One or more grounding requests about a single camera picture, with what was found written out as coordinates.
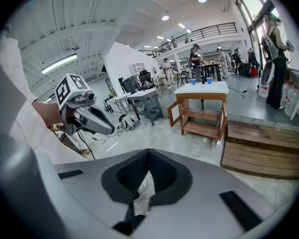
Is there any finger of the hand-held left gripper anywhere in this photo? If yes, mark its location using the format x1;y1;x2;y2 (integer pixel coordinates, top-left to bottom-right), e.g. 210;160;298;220
88;105;115;128
74;111;116;136

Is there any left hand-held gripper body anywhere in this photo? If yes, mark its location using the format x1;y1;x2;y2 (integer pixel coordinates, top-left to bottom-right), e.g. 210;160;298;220
54;73;97;136

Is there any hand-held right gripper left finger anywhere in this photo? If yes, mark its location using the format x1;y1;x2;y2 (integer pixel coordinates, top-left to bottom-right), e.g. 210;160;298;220
53;148;150;229

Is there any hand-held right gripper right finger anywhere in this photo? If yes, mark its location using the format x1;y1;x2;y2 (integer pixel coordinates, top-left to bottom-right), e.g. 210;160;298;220
133;148;275;239

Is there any person's left forearm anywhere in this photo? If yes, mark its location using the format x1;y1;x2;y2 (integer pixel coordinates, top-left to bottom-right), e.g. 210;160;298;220
31;100;62;128

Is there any white headset rig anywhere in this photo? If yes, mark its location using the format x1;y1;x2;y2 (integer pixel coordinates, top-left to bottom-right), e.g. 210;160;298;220
120;114;139;131

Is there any white side table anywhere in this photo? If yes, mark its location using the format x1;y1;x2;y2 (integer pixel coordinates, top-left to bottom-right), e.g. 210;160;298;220
105;92;132;115

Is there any long tube ceiling light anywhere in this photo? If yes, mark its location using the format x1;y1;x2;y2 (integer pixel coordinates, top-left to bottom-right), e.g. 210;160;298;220
40;54;78;75

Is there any dark grey vanity white top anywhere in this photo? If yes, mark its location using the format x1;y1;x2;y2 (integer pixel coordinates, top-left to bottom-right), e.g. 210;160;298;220
127;87;164;127

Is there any black office chair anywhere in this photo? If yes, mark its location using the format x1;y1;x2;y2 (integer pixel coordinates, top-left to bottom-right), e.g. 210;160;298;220
139;69;155;91

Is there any person's white shirt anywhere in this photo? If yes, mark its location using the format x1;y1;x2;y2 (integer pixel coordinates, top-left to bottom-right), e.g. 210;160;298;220
0;26;91;165

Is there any white arched shelf cabinet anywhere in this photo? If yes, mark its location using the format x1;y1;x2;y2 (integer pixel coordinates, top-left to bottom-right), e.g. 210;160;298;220
129;62;147;76

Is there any wooden cabinet door white panel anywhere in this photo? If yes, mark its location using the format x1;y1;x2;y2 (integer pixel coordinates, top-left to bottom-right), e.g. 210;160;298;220
166;99;183;128
217;102;229;145

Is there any wooden plank platform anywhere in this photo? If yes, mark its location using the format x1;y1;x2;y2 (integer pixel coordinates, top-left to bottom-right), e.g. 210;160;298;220
220;120;299;180

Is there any wooden vanity cabinet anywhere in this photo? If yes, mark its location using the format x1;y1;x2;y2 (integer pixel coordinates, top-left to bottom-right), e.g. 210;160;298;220
174;92;228;142

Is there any white bucket red label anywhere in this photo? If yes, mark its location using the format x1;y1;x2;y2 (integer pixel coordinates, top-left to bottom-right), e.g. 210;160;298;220
258;82;271;98

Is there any black high table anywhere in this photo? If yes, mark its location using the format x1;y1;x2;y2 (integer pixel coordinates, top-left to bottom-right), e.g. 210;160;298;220
200;62;224;82

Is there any clear plastic jug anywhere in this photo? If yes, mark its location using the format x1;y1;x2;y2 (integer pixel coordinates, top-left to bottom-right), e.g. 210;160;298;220
284;81;296;109
285;86;299;118

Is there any black balcony railing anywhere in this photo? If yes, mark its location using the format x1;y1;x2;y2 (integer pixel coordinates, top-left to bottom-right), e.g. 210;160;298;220
151;22;238;58

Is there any black floor cable tangle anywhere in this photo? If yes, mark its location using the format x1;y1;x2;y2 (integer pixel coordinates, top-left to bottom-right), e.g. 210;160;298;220
88;122;124;145

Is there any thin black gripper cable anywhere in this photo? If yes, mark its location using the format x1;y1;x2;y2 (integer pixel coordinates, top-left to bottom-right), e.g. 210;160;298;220
76;130;96;161

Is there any white metal table frame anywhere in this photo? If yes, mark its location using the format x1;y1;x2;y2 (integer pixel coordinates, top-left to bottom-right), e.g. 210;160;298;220
288;68;299;121

